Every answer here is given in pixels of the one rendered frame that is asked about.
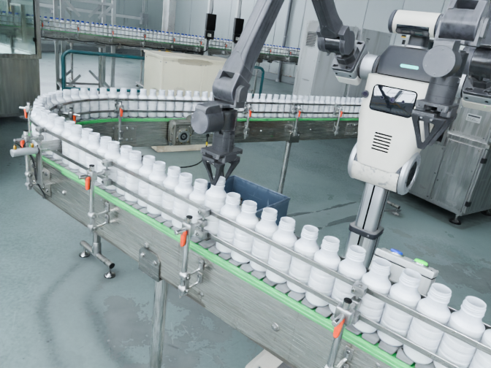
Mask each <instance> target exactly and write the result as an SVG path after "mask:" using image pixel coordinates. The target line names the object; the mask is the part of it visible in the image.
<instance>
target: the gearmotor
mask: <svg viewBox="0 0 491 368"><path fill-rule="evenodd" d="M191 116H192V114H190V115H188V116H187V118H186V119H172V120H169V131H168V145H169V146H172V144H173V145H174V146H176V145H191V135H194V134H198V133H196V132H195V131H194V130H193V128H192V126H191ZM209 134H213V132H210V133H206V137H207V140H206V147H207V146H208V137H209ZM201 162H202V160H201V161H200V162H199V163H197V164H200V163H201ZM197 164H195V165H191V166H196V165H197ZM191 166H180V168H187V167H191Z"/></svg>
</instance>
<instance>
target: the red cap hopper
mask: <svg viewBox="0 0 491 368"><path fill-rule="evenodd" d="M72 1H81V2H85V3H91V4H100V5H99V6H98V7H97V8H96V9H95V10H94V11H93V12H92V13H90V14H89V15H88V16H89V17H91V16H92V15H93V14H94V13H96V12H97V11H98V10H99V9H100V8H102V13H101V15H100V16H99V17H98V19H102V23H103V27H104V25H105V24H106V14H107V13H108V12H109V11H110V10H111V9H112V12H111V25H112V28H114V25H116V0H112V3H106V0H102V1H92V0H72ZM58 2H59V3H60V16H61V18H63V19H64V22H65V10H66V11H67V12H68V13H69V14H70V15H71V14H72V13H71V12H70V11H69V9H68V8H67V7H66V6H65V2H66V3H67V4H68V5H69V6H70V8H71V9H72V10H73V11H74V12H75V14H76V15H77V16H78V17H80V13H79V12H78V11H77V10H76V9H75V8H74V7H73V6H72V5H71V4H70V3H69V1H68V0H53V20H54V21H55V20H56V18H57V17H58ZM106 6H110V7H108V8H107V9H106ZM54 42H55V65H56V90H57V91H59V90H60V87H61V79H60V69H59V43H58V41H54ZM65 50H66V43H65V41H61V54H62V53H63V52H64V51H65ZM111 53H115V46H111ZM105 64H106V56H102V88H114V87H115V57H111V63H110V86H109V85H108V84H107V83H106V82H105ZM72 71H73V70H72V69H70V70H69V71H68V72H66V56H65V78H66V76H68V75H69V74H70V73H71V72H72ZM89 72H90V73H91V74H92V76H93V77H94V78H95V79H96V80H97V81H99V76H98V77H97V76H96V75H95V74H94V73H93V72H92V71H91V70H89ZM80 77H81V75H80V74H79V75H78V76H76V78H75V79H73V81H71V82H67V81H66V84H68V85H66V87H70V86H71V85H99V84H98V83H79V82H76V81H77V80H78V79H79V78H80Z"/></svg>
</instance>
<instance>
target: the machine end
mask: <svg viewBox="0 0 491 368"><path fill-rule="evenodd" d="M454 103H456V104H459V107H458V110H457V111H456V113H457V117H456V119H455V120H454V121H453V122H452V123H451V125H450V126H449V127H448V128H447V129H446V130H445V132H444V134H442V135H441V136H440V137H439V138H438V139H437V140H436V141H435V143H434V144H433V145H432V146H430V145H428V146H427V147H426V148H425V149H424V150H423V149H421V151H420V153H419V154H420V156H421V161H420V168H419V171H418V173H417V176H416V180H415V181H414V184H413V185H412V187H411V189H410V191H409V193H412V194H413V195H415V196H418V197H420V198H422V199H424V200H426V201H428V202H431V203H433V204H436V205H438V206H439V207H442V208H444V209H446V210H448V211H450V212H453V213H455V218H450V219H449V222H450V223H453V224H456V225H460V224H461V222H460V221H459V220H458V216H463V215H468V214H471V213H475V212H480V211H481V213H482V214H484V215H487V216H491V212H490V209H491V111H489V112H486V111H481V110H475V109H471V108H467V107H464V106H463V98H460V97H455V99H454Z"/></svg>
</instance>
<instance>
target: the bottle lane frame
mask: <svg viewBox="0 0 491 368"><path fill-rule="evenodd" d="M42 164H43V167H44V168H46V169H47V170H49V171H50V179H51V180H52V181H53V182H55V184H52V185H50V187H51V196H48V195H47V194H46V193H45V197H44V198H45V199H47V200H48V201H49V202H50V203H52V204H54V205H55V206H57V207H58V208H59V209H61V210H62V211H64V212H65V213H66V214H68V215H70V216H71V217H73V218H74V219H75V220H76V221H78V222H80V223H81V224H83V225H84V226H86V227H87V228H88V225H89V217H88V213H89V190H86V189H85V180H84V179H81V180H79V179H78V176H77V175H76V174H75V173H72V172H70V171H69V170H67V169H65V168H64V167H62V166H59V164H56V163H54V161H51V160H49V158H46V157H44V156H42ZM105 202H107V203H108V204H109V212H106V213H105V214H107V215H109V223H106V224H105V225H103V226H100V227H98V229H97V230H96V231H95V232H94V233H96V234H98V235H99V236H100V237H101V238H103V239H105V240H106V241H108V242H109V243H110V244H111V245H113V246H115V247H116V248H117V249H119V250H121V251H122V252H124V253H125V254H126V255H128V256H129V257H131V258H133V259H134V260H135V261H136V262H138V263H139V249H140V248H141V247H143V246H144V247H145V248H147V249H149V250H150V251H152V252H153V253H155V254H156V255H158V257H159V260H160V262H161V264H160V275H159V277H160V278H161V279H162V280H164V281H166V282H167V283H169V284H170V285H172V286H173V287H174V288H176V289H178V286H179V285H180V277H179V274H180V272H181V270H182V261H183V247H181V246H180V234H179V235H175V234H174V231H173V230H172V228H168V227H166V226H165V225H163V223H159V222H158V221H156V220H155V218H151V217H149V216H147V214H144V213H142V212H140V210H136V209H135V208H133V207H132V205H131V206H130V205H128V204H126V203H125V202H122V201H121V200H120V199H118V198H115V197H114V196H112V195H111V194H109V193H107V192H105V191H104V190H102V189H100V188H99V186H98V187H96V186H94V212H95V213H100V212H104V211H105ZM105 214H102V215H98V218H97V219H96V224H97V225H99V224H102V223H104V222H105ZM199 258H201V259H202V260H204V267H203V270H200V271H199V272H200V273H202V283H198V284H197V285H195V286H194V287H192V288H190V290H189V293H188V294H186V296H187V297H189V298H190V299H192V300H194V301H195V302H196V303H198V304H199V305H201V306H202V307H204V308H205V309H206V310H208V311H210V312H211V313H212V314H214V315H215V316H217V317H218V318H220V319H221V320H222V321H224V322H225V323H227V324H229V325H230V326H231V327H233V328H234V329H236V330H237V331H239V332H240V333H241V334H243V335H245V336H246V337H247V338H249V339H250V340H252V341H253V342H255V343H256V344H257V345H259V346H260V347H262V348H264V349H265V350H266V351H268V352H269V353H271V354H273V355H274V356H275V357H276V358H278V359H280V360H281V361H282V362H284V363H285V364H287V365H288V366H290V367H291V368H325V366H326V365H327V360H328V357H329V354H330V349H331V346H332V341H333V338H334V337H333V331H334V326H333V325H332V321H331V320H330V318H331V315H330V316H329V317H327V318H325V317H324V316H323V315H320V314H318V313H317V312H316V308H317V307H315V308H313V309H310V308H308V307H306V306H305V305H303V304H302V303H301V302H302V300H303V299H302V300H300V301H296V300H294V299H293V298H291V297H289V296H288V294H289V292H288V293H286V294H283V293H282V292H280V291H278V290H277V289H275V287H276V286H277V285H274V286H270V285H268V284H266V283H264V282H263V280H264V278H262V279H261V280H259V279H258V278H256V277H254V276H253V275H251V273H252V272H249V273H247V272H245V271H243V270H242V269H240V266H241V265H240V266H238V267H236V266H235V265H233V264H231V263H229V260H230V259H229V260H224V259H223V258H221V257H219V256H218V254H214V253H212V252H210V251H209V250H208V248H206V249H205V248H203V247H202V246H200V245H199V242H198V243H195V242H192V241H191V240H190V248H189V262H188V270H187V272H193V271H194V270H196V269H198V268H199V267H198V263H199ZM378 345H379V342H377V343H376V344H375V345H373V344H371V343H369V342H368V341H366V340H364V339H363V338H362V333H361V334H359V335H355V334H354V333H352V332H350V331H349V330H347V329H346V327H345V329H344V332H343V336H342V340H341V343H340V347H339V350H338V355H337V358H336V361H335V366H337V365H338V364H339V363H340V362H341V360H343V359H344V357H343V354H344V351H345V348H346V346H349V347H350V348H352V349H354V352H353V355H352V357H351V360H350V361H349V360H348V361H346V362H345V363H346V364H348V365H349V368H415V363H413V364H412V365H408V364H406V363H405V362H403V361H401V360H400V359H397V358H396V355H397V353H396V352H395V353H393V354H392V355H390V354H389V353H387V352H385V351H384V350H382V349H380V348H379V347H378Z"/></svg>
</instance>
